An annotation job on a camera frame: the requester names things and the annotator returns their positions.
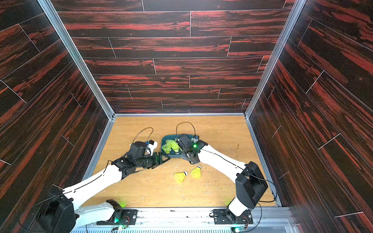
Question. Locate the aluminium front rail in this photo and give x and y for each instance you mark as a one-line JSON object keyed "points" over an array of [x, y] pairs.
{"points": [[196, 220]]}

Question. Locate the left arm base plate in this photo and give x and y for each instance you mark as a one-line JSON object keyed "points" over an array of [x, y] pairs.
{"points": [[119, 216]]}

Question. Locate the teal plastic storage box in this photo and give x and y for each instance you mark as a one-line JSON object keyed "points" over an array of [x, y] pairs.
{"points": [[163, 141]]}

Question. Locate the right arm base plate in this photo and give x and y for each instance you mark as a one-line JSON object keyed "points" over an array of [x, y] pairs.
{"points": [[225, 217]]}

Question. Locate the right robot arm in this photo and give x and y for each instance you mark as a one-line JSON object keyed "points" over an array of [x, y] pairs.
{"points": [[248, 179]]}

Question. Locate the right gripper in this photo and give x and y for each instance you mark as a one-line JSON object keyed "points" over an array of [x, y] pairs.
{"points": [[181, 145]]}

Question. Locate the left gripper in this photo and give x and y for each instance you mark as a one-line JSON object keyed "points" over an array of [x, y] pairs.
{"points": [[160, 159]]}

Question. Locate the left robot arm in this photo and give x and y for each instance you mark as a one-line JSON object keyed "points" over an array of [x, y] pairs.
{"points": [[62, 211]]}

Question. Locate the yellow shuttlecock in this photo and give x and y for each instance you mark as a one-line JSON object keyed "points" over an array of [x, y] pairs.
{"points": [[196, 172], [166, 149], [179, 177], [174, 145]]}

